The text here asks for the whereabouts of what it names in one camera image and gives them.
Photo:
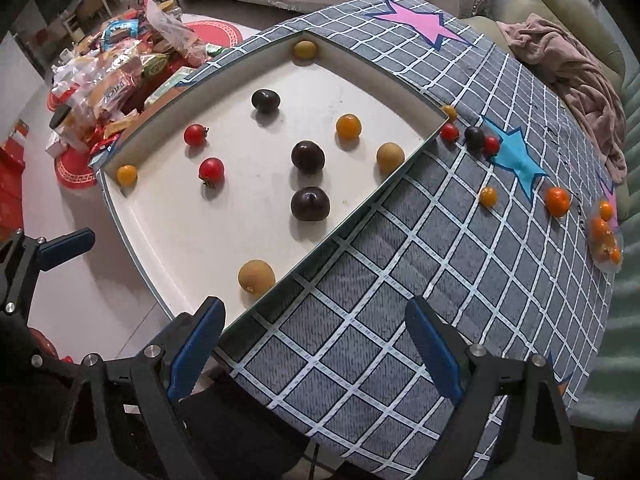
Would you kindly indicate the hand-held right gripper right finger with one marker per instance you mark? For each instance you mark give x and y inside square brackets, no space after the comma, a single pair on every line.
[435,350]

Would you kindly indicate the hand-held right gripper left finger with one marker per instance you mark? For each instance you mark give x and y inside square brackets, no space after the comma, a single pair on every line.
[197,345]

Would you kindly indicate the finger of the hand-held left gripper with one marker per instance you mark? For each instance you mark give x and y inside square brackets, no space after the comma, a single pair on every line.
[65,246]

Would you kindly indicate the brown longan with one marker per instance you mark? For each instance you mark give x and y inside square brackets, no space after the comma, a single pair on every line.
[305,50]
[256,276]

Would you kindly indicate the orange cherry tomato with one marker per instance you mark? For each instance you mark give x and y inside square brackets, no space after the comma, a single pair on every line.
[448,112]
[126,175]
[488,196]

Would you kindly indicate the white tray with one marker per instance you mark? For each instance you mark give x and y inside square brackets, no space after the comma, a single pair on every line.
[225,220]

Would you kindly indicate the red cherry tomato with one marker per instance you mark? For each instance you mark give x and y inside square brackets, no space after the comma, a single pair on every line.
[491,145]
[211,170]
[195,134]
[449,132]

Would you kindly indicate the dark purple plum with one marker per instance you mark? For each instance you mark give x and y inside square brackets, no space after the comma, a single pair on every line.
[310,203]

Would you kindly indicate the yellow tomato cloth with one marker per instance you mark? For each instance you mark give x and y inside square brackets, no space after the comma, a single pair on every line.
[390,157]

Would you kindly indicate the dark tomato cloth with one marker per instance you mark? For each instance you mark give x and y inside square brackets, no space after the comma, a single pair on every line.
[307,157]

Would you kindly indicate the orange tomato mid cloth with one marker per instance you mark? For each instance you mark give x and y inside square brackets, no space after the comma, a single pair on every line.
[348,127]

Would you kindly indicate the dark cherry tomato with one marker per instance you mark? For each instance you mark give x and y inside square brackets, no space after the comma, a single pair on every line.
[265,100]
[474,137]

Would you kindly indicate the red round mat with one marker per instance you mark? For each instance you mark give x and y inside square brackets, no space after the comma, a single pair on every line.
[215,35]
[75,177]

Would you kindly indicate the red box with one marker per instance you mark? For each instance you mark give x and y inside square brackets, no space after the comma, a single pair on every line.
[10,180]

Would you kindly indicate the grey checked blanket with stars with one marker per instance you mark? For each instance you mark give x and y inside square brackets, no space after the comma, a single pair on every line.
[400,260]

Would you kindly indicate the pile of snack packets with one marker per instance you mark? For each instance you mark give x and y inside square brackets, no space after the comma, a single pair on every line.
[115,80]

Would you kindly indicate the small orange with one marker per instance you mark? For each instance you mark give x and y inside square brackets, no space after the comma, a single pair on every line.
[557,201]

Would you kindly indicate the plastic bag of oranges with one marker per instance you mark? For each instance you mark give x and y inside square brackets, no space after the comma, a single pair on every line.
[606,240]

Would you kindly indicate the wooden chair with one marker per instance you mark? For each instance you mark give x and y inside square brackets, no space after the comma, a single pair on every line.
[92,7]

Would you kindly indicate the pink brown throw blanket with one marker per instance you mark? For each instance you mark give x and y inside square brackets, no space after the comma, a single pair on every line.
[565,70]

